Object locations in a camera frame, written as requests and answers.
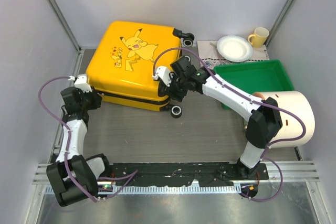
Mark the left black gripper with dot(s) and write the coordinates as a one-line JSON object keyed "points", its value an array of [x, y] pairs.
{"points": [[96, 98]]}

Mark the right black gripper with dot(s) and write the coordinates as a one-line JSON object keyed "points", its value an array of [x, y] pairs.
{"points": [[169, 91]]}

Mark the yellow Pikachu suitcase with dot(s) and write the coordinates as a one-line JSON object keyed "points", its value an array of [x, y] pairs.
{"points": [[122, 66]]}

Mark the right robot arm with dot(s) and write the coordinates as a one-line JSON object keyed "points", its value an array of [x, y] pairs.
{"points": [[263, 117]]}

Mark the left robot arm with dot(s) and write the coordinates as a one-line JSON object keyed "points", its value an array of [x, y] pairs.
{"points": [[71, 172]]}

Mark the patterned white cloth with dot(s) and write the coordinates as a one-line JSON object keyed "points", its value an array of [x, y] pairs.
{"points": [[207, 53]]}

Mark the silver fork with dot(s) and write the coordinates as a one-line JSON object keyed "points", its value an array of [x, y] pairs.
{"points": [[220, 57]]}

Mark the white plate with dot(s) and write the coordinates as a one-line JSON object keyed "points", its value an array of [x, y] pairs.
{"points": [[234, 48]]}

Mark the green plastic tray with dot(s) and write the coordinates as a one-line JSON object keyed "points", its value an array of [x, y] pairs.
{"points": [[262, 76]]}

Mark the yellow mug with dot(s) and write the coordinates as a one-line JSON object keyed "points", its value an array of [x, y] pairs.
{"points": [[258, 38]]}

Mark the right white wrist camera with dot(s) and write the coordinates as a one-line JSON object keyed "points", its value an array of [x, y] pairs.
{"points": [[164, 74]]}

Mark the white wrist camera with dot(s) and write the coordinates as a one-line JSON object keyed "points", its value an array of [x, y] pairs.
{"points": [[81, 83], [164, 74]]}

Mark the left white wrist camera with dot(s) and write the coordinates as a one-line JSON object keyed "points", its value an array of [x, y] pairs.
{"points": [[81, 83]]}

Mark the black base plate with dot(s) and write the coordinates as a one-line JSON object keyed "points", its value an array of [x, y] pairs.
{"points": [[207, 174]]}

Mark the left aluminium corner post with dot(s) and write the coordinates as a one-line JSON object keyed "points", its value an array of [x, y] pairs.
{"points": [[64, 24]]}

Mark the aluminium corner post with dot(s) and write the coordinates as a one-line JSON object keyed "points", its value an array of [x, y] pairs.
{"points": [[279, 20], [64, 24]]}

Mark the aluminium frame rail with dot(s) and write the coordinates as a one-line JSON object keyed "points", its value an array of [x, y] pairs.
{"points": [[285, 172]]}

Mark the right aluminium corner post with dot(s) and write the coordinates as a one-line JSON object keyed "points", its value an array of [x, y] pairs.
{"points": [[279, 20]]}

